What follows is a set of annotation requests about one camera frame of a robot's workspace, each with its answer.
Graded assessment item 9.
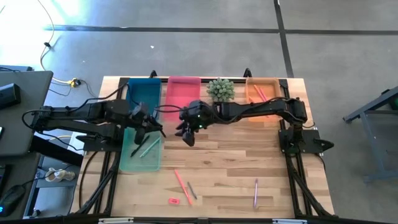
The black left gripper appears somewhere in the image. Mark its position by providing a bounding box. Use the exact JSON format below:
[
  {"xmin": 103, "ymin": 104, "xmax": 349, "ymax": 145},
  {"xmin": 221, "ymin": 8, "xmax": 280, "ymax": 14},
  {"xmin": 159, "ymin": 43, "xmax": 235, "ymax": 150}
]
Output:
[{"xmin": 129, "ymin": 101, "xmax": 167, "ymax": 138}]

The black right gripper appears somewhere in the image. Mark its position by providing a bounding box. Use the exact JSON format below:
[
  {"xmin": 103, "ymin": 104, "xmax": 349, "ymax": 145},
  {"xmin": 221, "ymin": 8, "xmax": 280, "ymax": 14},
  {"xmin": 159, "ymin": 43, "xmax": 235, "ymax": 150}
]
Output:
[{"xmin": 174, "ymin": 100, "xmax": 217, "ymax": 138}]

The teal pen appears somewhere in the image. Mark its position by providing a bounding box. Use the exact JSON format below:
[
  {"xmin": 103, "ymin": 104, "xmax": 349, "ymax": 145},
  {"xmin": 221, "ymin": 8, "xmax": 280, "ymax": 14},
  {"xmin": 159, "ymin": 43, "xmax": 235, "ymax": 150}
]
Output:
[{"xmin": 139, "ymin": 136, "xmax": 162, "ymax": 159}]

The black pen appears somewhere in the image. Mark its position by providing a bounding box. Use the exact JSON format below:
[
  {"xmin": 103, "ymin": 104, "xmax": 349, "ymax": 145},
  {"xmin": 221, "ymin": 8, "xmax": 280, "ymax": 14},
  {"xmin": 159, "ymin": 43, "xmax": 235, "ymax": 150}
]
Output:
[{"xmin": 130, "ymin": 134, "xmax": 150, "ymax": 158}]

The long pink pencil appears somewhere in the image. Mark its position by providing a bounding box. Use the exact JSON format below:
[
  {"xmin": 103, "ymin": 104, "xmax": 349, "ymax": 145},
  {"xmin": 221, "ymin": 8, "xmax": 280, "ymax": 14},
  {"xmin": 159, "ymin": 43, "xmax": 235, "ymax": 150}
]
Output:
[{"xmin": 174, "ymin": 169, "xmax": 194, "ymax": 205}]

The grey crayon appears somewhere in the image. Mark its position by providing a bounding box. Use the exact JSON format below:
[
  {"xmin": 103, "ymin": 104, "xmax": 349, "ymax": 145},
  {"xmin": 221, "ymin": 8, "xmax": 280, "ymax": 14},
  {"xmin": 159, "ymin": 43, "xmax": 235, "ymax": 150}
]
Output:
[{"xmin": 187, "ymin": 181, "xmax": 198, "ymax": 200}]

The purple pen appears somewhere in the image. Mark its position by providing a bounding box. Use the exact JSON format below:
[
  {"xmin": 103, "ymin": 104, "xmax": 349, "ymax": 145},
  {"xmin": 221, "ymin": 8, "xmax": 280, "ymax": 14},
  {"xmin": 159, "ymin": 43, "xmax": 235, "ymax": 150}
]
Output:
[{"xmin": 253, "ymin": 178, "xmax": 259, "ymax": 210}]

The pink plastic bin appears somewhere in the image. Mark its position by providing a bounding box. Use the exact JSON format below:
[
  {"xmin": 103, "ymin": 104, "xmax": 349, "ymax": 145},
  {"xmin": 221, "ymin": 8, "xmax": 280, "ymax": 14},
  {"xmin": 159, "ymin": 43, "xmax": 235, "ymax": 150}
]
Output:
[{"xmin": 164, "ymin": 76, "xmax": 202, "ymax": 122}]

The blue plastic bin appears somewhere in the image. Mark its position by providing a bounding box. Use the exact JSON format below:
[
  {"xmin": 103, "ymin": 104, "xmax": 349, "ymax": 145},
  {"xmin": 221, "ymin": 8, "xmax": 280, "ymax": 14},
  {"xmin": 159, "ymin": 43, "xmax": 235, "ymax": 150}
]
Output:
[{"xmin": 126, "ymin": 77, "xmax": 162, "ymax": 121}]

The teal plastic bin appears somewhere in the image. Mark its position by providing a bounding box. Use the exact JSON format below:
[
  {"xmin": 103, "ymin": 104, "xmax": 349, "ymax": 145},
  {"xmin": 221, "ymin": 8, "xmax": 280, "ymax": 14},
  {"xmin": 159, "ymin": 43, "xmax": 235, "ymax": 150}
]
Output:
[{"xmin": 119, "ymin": 119, "xmax": 163, "ymax": 172}]

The potted green succulent plant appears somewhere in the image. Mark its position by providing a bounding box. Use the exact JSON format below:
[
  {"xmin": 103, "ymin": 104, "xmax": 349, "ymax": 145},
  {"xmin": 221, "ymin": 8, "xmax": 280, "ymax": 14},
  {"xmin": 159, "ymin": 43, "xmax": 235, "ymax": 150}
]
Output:
[{"xmin": 206, "ymin": 77, "xmax": 236, "ymax": 106}]

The orange plastic bin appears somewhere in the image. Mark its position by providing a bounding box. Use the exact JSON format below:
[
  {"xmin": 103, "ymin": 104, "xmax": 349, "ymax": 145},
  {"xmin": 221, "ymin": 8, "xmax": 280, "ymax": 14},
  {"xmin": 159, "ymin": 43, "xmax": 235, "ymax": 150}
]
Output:
[{"xmin": 245, "ymin": 77, "xmax": 284, "ymax": 123}]

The black desk bar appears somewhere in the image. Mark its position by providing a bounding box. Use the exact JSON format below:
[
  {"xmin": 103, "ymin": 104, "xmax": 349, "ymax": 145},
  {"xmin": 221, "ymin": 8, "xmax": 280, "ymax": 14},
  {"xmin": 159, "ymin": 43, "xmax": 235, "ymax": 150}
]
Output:
[{"xmin": 29, "ymin": 135, "xmax": 84, "ymax": 167}]

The white rounded object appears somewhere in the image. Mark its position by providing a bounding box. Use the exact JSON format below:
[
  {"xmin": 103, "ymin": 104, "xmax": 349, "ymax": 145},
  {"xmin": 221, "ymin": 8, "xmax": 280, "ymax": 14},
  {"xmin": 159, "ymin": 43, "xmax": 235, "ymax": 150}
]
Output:
[{"xmin": 44, "ymin": 167, "xmax": 76, "ymax": 183}]

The grey desk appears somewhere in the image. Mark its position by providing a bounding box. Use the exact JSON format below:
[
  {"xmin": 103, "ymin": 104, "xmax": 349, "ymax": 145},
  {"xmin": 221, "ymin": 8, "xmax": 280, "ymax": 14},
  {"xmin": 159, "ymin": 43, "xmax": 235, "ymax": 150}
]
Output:
[{"xmin": 0, "ymin": 70, "xmax": 54, "ymax": 157}]

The black box device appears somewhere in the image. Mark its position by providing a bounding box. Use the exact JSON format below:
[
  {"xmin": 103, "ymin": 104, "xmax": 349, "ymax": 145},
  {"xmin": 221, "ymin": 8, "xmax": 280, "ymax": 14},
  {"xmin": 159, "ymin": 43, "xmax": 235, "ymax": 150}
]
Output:
[{"xmin": 0, "ymin": 83, "xmax": 22, "ymax": 110}]

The black computer mouse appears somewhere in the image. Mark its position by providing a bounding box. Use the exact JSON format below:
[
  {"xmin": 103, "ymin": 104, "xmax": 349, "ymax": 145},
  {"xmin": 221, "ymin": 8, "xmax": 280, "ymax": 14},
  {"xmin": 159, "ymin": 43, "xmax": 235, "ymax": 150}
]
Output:
[{"xmin": 0, "ymin": 184, "xmax": 27, "ymax": 216}]

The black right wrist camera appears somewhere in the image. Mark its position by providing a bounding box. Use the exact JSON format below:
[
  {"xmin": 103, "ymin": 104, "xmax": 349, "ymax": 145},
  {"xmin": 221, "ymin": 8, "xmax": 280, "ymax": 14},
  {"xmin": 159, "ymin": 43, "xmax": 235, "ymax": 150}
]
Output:
[{"xmin": 182, "ymin": 129, "xmax": 197, "ymax": 147}]

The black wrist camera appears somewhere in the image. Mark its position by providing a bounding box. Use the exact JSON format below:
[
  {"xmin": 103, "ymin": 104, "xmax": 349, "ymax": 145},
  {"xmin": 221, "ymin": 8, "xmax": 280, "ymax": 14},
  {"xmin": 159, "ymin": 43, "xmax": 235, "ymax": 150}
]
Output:
[
  {"xmin": 133, "ymin": 127, "xmax": 147, "ymax": 146},
  {"xmin": 182, "ymin": 129, "xmax": 197, "ymax": 147}
]

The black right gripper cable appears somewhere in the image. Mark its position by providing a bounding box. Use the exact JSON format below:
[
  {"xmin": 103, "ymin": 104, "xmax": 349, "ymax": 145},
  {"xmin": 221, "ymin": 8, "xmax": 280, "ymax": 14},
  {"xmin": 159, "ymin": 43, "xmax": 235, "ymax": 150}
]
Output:
[{"xmin": 154, "ymin": 104, "xmax": 187, "ymax": 114}]

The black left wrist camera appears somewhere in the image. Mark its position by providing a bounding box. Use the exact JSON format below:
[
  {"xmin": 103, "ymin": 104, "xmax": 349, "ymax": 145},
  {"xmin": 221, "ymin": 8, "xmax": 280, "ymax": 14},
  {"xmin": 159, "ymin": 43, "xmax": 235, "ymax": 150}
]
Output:
[{"xmin": 133, "ymin": 127, "xmax": 147, "ymax": 146}]

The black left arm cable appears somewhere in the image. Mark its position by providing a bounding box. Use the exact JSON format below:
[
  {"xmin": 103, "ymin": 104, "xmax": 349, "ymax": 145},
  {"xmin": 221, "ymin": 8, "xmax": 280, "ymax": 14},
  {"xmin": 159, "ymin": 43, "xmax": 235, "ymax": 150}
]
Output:
[{"xmin": 71, "ymin": 81, "xmax": 135, "ymax": 110}]

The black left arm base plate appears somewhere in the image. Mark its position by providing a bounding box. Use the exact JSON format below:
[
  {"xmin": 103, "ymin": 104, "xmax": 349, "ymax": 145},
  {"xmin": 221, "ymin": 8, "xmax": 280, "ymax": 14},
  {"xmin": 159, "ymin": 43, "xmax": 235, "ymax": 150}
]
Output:
[{"xmin": 75, "ymin": 133, "xmax": 123, "ymax": 153}]

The black aluminium rig frame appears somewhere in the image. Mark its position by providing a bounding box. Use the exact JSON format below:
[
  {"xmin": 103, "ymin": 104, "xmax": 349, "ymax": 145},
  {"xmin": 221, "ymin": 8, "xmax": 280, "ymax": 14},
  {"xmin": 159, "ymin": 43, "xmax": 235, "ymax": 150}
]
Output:
[{"xmin": 70, "ymin": 67, "xmax": 336, "ymax": 223}]

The white frame bracket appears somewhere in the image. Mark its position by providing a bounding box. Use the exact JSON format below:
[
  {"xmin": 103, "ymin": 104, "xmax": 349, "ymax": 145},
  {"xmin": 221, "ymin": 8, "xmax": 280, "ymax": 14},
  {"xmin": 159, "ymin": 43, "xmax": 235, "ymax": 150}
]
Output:
[
  {"xmin": 98, "ymin": 217, "xmax": 134, "ymax": 224},
  {"xmin": 272, "ymin": 218, "xmax": 308, "ymax": 224}
]

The yellow floor cable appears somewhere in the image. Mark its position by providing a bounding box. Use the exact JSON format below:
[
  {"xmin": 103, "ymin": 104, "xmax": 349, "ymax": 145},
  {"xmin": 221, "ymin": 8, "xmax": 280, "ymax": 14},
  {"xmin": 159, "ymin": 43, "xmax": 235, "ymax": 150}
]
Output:
[{"xmin": 36, "ymin": 0, "xmax": 77, "ymax": 86}]

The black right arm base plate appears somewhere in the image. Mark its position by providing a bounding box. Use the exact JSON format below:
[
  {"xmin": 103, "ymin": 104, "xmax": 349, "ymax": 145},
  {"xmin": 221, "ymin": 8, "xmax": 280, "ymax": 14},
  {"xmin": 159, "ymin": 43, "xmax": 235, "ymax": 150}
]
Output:
[{"xmin": 277, "ymin": 128, "xmax": 335, "ymax": 156}]

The blue-grey metal cart frame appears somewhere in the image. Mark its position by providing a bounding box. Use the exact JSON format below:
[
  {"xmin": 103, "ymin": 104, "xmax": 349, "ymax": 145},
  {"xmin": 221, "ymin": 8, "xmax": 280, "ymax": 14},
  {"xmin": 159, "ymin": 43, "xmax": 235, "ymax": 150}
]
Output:
[{"xmin": 343, "ymin": 86, "xmax": 398, "ymax": 184}]

